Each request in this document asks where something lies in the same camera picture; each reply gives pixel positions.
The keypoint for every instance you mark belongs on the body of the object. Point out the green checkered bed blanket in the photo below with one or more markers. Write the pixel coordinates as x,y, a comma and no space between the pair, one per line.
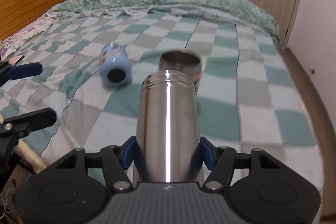
94,66

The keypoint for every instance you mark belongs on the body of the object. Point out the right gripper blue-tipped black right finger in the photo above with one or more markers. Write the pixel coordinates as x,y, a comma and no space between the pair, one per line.
220,161

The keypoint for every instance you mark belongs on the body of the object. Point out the green floral duvet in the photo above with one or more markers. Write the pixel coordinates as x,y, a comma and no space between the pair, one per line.
241,11

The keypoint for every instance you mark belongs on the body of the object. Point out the light blue printed cup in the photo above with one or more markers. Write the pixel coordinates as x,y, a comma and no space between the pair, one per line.
115,67

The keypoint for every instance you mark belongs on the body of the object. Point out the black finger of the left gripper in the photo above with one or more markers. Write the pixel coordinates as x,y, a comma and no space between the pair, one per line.
22,125

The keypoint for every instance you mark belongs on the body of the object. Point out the tall stainless steel tumbler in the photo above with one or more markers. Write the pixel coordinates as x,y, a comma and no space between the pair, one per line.
168,135

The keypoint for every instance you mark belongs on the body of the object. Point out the floral pillow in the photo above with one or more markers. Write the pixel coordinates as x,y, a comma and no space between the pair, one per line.
11,44

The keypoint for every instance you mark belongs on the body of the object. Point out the pink steel-rimmed cup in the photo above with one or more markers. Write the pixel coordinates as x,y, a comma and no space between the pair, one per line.
183,61

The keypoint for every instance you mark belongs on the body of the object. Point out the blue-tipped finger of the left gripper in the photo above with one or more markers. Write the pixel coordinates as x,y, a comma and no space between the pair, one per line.
11,70

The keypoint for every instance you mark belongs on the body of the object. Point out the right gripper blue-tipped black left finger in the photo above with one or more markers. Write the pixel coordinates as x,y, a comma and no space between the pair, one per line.
115,161

